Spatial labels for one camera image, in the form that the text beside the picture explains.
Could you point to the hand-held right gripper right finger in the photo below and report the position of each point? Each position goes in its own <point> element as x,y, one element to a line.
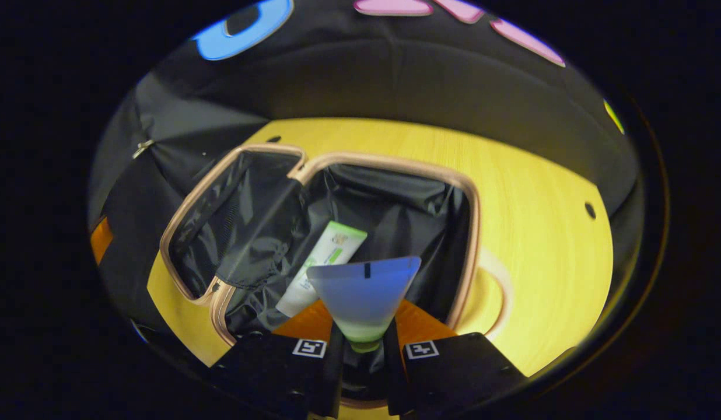
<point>459,373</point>

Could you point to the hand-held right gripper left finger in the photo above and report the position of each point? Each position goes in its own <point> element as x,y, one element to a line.
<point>267,367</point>

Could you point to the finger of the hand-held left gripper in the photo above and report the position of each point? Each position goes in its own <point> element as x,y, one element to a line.
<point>101,240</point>

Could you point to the small white cream tube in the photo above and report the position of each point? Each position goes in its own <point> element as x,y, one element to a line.
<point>363,297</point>

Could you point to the green and white cream tube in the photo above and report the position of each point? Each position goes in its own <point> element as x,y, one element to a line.
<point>325,256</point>

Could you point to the pink suitcase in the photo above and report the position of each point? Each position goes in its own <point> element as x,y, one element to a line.
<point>407,210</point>

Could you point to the small metal clip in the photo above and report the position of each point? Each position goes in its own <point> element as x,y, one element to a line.
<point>142,149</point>

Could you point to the black backdrop cloth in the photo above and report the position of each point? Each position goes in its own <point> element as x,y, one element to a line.
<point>395,76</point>

